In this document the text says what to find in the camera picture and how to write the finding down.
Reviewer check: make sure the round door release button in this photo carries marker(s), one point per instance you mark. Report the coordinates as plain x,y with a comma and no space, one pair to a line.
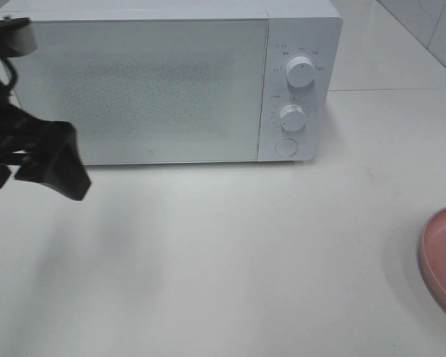
286,147

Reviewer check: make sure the white microwave oven body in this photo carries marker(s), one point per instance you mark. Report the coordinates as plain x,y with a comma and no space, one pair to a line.
293,27

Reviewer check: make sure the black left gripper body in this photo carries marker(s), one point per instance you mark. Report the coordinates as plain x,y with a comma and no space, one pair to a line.
20,133

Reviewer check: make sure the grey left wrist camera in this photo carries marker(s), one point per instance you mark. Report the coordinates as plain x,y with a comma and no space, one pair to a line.
16,38

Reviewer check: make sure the white microwave door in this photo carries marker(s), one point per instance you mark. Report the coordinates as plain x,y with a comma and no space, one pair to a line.
145,92

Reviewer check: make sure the pink round plate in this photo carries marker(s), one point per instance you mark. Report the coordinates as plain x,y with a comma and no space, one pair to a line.
432,256

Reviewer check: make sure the white microwave knob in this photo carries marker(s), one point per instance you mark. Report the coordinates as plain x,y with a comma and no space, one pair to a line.
292,118
300,71

